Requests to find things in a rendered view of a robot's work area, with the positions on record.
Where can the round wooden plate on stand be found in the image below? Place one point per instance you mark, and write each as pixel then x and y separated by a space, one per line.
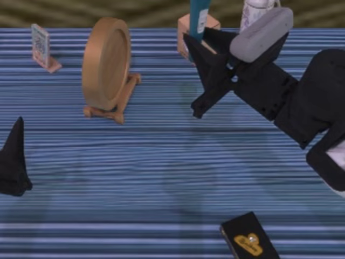
pixel 103 67

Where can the pink placard sign stand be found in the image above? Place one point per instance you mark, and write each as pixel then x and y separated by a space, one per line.
pixel 40 46

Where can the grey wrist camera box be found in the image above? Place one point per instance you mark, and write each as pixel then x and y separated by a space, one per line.
pixel 258 35

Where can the tan cardboard box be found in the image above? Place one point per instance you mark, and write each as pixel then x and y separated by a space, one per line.
pixel 183 29

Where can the black box with yellow logo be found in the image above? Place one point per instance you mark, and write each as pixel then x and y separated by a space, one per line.
pixel 248 237

